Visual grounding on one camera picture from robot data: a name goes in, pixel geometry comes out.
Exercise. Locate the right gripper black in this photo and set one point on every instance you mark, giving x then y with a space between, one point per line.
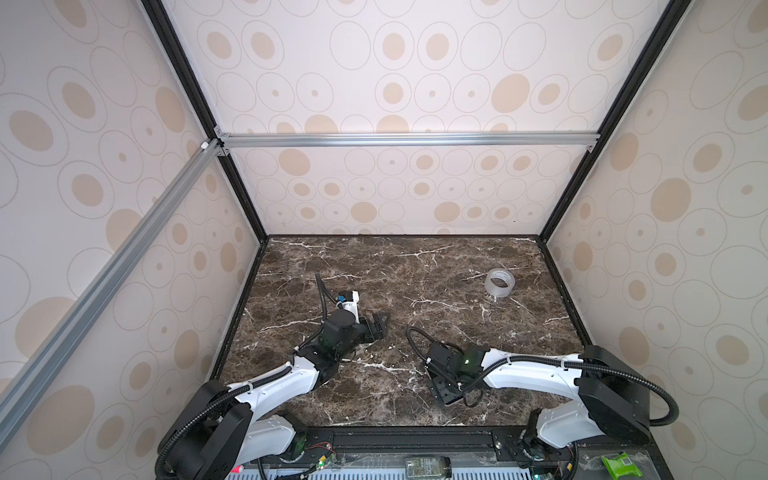
443 399

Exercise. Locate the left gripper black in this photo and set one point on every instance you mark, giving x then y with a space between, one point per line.
369 336

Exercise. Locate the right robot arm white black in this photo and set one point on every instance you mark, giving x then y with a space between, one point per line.
605 396

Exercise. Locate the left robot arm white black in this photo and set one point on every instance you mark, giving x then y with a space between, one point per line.
225 426

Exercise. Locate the small circuit board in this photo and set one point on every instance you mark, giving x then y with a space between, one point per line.
428 467

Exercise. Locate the clear tape roll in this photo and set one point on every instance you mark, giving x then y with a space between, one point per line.
499 283

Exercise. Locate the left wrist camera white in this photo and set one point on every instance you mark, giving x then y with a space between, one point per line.
348 300

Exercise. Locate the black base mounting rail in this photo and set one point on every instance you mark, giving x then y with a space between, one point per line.
480 452

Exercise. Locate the diagonal aluminium rail left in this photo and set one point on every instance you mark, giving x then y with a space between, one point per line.
49 359

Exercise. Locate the horizontal aluminium rail back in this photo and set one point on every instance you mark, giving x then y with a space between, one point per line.
423 139

